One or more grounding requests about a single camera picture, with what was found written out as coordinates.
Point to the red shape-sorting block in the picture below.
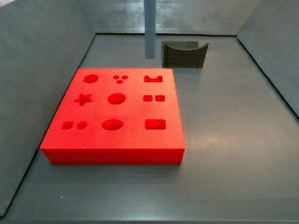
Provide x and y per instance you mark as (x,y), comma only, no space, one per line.
(118,118)

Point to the dark curved cradle block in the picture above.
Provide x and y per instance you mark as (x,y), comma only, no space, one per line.
(184,54)

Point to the grey-blue vertical bar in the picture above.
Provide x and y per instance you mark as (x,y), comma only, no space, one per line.
(150,4)

